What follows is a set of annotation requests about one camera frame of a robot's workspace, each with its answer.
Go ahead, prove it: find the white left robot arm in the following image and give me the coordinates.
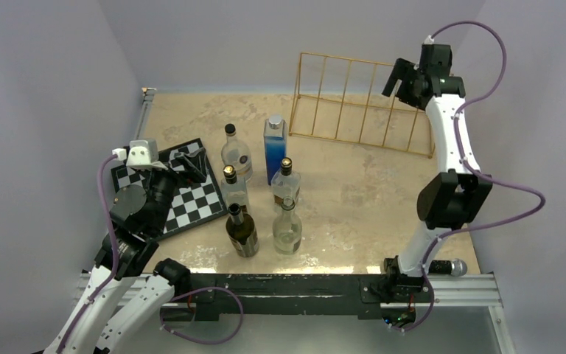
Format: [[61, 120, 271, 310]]
[[44, 147, 206, 353]]

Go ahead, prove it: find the dark green wine bottle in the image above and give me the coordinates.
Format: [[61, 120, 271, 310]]
[[226, 203, 259, 257]]

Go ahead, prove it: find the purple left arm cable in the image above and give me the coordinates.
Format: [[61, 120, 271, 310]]
[[55, 150, 129, 354]]

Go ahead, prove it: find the tall blue glass bottle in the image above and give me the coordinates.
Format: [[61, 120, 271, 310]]
[[263, 114, 287, 185]]

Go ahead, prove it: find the gold wire wine rack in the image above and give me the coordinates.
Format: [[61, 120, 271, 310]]
[[289, 52, 435, 159]]

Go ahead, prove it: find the clear square bottle black label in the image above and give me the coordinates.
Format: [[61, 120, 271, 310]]
[[271, 157, 301, 207]]

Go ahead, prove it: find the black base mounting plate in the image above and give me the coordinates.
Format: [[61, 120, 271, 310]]
[[173, 271, 433, 324]]

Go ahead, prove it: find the black white chessboard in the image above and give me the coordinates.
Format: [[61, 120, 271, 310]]
[[109, 139, 227, 241]]

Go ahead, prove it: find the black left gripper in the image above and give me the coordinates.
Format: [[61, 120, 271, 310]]
[[141, 146, 206, 232]]

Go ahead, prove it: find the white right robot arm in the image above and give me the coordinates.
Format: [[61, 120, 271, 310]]
[[382, 44, 492, 300]]

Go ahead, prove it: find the black silver microphone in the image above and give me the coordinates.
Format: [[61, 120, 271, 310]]
[[428, 259, 468, 277]]

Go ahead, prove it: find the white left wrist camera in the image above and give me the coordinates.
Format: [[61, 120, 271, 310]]
[[125, 139, 160, 170]]

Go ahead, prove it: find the clear square bottle gold label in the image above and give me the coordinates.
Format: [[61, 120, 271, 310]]
[[220, 165, 251, 214]]

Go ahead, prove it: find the clear Louis Casbao champagne bottle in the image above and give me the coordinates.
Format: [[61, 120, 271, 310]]
[[273, 197, 302, 254]]

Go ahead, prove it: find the round clear flask bottle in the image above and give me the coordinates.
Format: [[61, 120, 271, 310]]
[[221, 123, 253, 181]]

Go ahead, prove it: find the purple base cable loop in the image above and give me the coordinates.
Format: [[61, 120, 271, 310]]
[[159, 286, 243, 345]]

